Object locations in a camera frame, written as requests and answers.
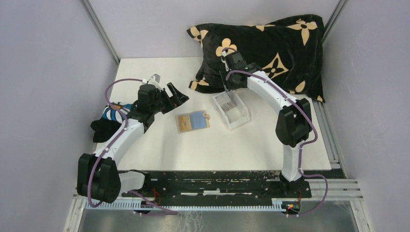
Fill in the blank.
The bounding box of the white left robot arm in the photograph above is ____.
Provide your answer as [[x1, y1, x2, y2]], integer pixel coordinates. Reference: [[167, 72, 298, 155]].
[[76, 83, 189, 208]]

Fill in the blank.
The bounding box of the slotted cable duct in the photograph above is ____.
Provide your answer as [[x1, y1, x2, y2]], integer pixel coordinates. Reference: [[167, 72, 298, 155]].
[[85, 199, 290, 213]]

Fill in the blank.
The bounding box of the black blue flower cloth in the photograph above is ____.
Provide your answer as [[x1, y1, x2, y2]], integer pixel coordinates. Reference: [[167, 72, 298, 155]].
[[90, 102, 132, 143]]

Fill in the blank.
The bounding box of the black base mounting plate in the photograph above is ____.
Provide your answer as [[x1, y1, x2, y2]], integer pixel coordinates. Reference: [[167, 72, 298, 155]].
[[137, 179, 312, 206]]

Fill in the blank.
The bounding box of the black floral pillow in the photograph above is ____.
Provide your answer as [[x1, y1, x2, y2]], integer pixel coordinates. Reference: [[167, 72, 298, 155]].
[[187, 14, 325, 102]]

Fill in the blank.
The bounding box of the clear plastic card box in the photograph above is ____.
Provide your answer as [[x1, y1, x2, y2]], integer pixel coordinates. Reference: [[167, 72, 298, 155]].
[[212, 90, 251, 131]]

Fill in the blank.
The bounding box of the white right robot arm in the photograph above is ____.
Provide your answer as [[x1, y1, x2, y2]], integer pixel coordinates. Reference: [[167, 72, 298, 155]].
[[220, 48, 315, 197]]

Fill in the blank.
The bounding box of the stack of cards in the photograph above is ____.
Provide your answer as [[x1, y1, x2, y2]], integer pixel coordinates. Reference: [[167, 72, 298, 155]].
[[220, 99, 237, 111]]

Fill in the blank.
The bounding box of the beige leather card holder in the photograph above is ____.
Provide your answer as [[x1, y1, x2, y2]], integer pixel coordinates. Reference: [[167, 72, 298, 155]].
[[175, 110, 210, 133]]

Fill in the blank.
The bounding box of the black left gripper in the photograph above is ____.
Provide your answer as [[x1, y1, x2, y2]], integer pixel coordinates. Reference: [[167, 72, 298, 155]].
[[150, 83, 189, 115]]

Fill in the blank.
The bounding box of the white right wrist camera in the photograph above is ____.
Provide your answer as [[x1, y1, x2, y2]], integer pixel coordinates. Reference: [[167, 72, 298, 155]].
[[221, 56, 230, 72]]

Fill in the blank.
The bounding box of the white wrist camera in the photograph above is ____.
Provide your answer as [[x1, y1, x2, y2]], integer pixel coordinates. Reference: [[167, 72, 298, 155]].
[[221, 56, 230, 72], [147, 74, 161, 88]]

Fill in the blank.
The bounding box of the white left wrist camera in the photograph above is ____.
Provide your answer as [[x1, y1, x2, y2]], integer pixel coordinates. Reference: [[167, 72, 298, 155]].
[[147, 74, 161, 88]]

